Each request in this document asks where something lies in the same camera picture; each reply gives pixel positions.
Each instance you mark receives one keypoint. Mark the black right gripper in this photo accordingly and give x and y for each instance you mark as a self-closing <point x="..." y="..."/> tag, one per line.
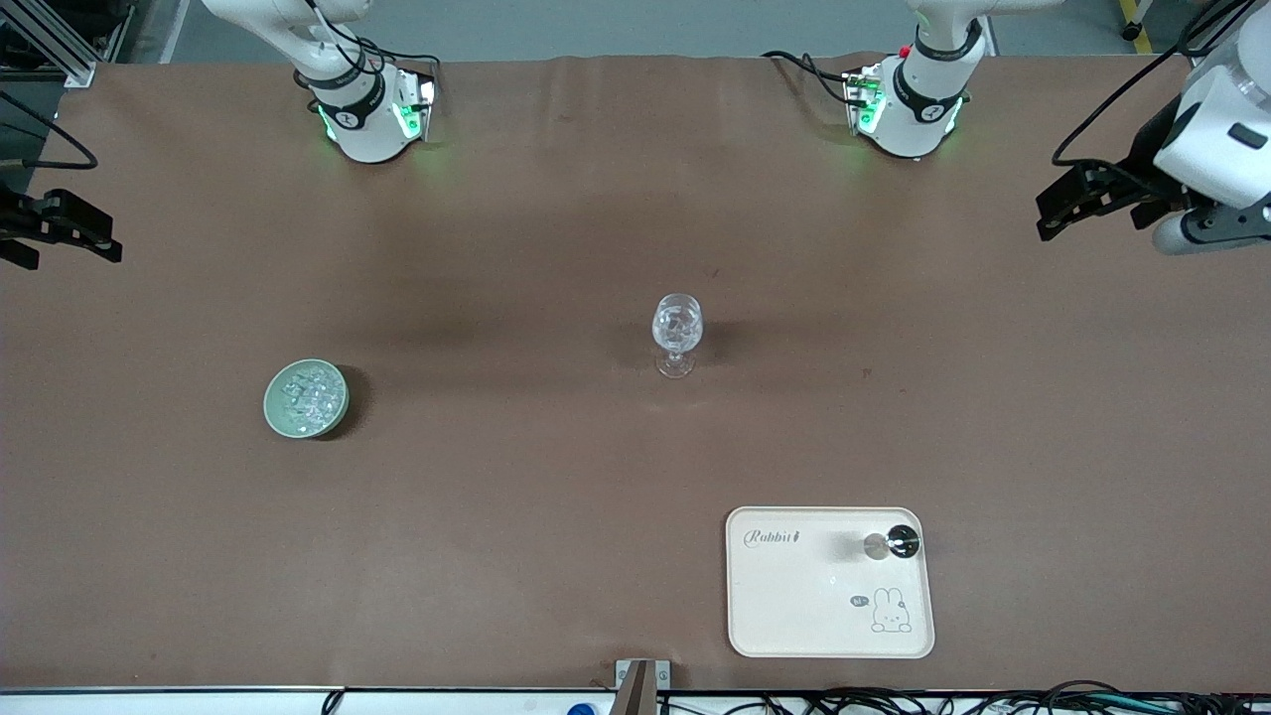
<point x="22" y="220"/>

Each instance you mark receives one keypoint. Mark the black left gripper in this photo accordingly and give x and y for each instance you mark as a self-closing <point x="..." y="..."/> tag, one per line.
<point x="1150" y="162"/>

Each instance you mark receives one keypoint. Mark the clear ice cubes pile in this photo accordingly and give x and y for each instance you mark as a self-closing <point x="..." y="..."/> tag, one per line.
<point x="308" y="395"/>

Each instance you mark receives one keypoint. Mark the steel double jigger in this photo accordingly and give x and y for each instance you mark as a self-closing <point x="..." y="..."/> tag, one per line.
<point x="892" y="543"/>

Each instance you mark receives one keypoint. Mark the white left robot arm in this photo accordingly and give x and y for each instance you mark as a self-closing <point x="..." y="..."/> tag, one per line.
<point x="918" y="109"/>

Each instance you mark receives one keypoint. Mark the left arm base control box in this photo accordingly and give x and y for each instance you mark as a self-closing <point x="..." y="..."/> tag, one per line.
<point x="862" y="99"/>

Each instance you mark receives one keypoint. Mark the right arm base control box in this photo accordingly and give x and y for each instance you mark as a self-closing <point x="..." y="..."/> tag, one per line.
<point x="417" y="104"/>

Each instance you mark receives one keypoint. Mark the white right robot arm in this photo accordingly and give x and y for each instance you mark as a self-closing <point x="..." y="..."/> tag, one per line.
<point x="362" y="124"/>

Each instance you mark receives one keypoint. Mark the clear wine glass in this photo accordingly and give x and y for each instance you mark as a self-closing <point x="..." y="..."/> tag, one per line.
<point x="677" y="333"/>

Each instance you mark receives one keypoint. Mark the pale green bowl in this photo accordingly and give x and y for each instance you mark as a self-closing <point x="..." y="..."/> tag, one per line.
<point x="274" y="412"/>

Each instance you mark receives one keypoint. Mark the cream rabbit print tray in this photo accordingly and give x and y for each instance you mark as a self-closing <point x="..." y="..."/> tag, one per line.
<point x="824" y="596"/>

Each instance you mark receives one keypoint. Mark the brown table cover mat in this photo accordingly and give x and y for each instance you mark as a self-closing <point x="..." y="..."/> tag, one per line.
<point x="496" y="546"/>

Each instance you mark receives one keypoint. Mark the blue cap object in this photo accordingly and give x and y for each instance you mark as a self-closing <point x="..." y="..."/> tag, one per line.
<point x="583" y="709"/>

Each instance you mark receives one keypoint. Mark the aluminium frame profile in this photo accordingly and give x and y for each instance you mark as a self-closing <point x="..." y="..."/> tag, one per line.
<point x="55" y="45"/>

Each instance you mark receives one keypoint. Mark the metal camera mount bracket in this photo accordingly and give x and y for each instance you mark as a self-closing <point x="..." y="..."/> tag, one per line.
<point x="640" y="685"/>

